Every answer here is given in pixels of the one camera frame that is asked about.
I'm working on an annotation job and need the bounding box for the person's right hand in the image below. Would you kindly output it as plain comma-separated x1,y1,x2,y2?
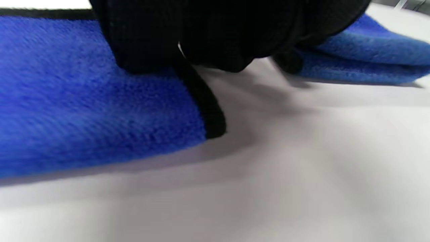
89,0,372,74

